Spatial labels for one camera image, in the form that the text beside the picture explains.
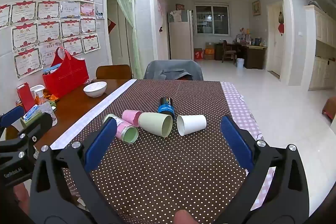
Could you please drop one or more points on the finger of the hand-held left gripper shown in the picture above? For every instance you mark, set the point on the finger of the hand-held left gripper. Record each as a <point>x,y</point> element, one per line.
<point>11,114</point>
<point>39,123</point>

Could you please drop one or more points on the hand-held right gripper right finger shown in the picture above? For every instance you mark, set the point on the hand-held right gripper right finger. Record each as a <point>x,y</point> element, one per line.
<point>237,140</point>

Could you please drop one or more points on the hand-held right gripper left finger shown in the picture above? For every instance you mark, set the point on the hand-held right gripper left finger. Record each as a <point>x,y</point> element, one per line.
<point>101,141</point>

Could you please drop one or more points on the pink and green can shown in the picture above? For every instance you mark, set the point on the pink and green can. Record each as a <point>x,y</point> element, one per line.
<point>126,132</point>

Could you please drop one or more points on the pink cup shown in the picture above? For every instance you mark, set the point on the pink cup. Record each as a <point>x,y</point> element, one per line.
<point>130,116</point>

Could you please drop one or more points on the white cup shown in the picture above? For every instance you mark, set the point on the white cup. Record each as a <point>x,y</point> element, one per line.
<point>194,123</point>

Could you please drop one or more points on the pale green cup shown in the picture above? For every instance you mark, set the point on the pale green cup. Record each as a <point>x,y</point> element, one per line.
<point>152,121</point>

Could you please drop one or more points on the black and blue cup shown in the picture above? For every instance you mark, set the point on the black and blue cup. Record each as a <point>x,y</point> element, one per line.
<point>165,106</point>

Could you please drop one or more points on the person's left hand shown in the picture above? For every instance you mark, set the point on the person's left hand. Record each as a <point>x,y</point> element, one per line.
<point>22,197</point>

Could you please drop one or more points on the person's right hand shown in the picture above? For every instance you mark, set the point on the person's right hand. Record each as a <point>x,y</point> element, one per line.
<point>185,217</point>

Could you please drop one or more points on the blue and white packet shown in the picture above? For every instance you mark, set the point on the blue and white packet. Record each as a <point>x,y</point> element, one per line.
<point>31,113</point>

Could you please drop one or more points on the clear spray bottle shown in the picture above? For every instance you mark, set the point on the clear spray bottle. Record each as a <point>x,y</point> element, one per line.
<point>43,103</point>

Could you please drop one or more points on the red case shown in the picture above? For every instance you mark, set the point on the red case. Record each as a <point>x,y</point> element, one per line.
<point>25,96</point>

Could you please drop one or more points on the pink checked tablecloth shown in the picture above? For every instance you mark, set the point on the pink checked tablecloth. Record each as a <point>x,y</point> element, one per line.
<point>239,106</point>

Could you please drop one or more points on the white bowl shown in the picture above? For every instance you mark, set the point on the white bowl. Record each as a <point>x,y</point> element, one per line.
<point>95,89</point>

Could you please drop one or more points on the red bag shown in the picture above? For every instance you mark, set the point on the red bag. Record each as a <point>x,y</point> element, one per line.
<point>67,77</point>

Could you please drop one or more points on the brown dotted tablecloth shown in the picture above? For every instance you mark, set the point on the brown dotted tablecloth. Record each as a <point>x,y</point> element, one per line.
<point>162,169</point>

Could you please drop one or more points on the white waste bin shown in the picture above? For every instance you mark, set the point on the white waste bin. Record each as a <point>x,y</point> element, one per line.
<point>240,63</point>

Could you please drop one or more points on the dark wooden desk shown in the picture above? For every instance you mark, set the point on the dark wooden desk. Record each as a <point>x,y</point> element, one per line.
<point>253,56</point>

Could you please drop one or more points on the dark wooden chair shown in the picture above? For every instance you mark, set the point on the dark wooden chair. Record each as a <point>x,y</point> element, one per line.
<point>227,52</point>

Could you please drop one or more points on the cardboard boxes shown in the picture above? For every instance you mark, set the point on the cardboard boxes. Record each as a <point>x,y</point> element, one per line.
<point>209,52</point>

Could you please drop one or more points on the red box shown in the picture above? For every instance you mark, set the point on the red box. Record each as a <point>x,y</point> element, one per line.
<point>198,54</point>

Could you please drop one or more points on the chair with grey jacket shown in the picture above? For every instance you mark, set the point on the chair with grey jacket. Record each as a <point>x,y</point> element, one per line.
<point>173,70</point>

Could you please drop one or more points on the red stool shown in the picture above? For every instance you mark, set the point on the red stool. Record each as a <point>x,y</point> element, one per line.
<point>330,108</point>

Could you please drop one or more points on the white door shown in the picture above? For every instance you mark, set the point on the white door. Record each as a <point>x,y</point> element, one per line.
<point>275,48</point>

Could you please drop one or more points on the white refrigerator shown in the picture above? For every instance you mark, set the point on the white refrigerator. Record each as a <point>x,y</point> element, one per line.
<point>179,37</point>

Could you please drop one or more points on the window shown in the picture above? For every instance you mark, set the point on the window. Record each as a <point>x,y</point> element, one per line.
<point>212,19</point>

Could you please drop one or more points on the small framed picture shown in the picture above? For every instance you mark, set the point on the small framed picture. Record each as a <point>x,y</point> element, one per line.
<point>256,8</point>

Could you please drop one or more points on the cream cabinet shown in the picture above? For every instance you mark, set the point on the cream cabinet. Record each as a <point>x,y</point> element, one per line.
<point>324,29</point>

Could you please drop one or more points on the wall of certificates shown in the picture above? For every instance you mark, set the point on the wall of certificates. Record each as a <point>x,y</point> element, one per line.
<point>47,27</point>

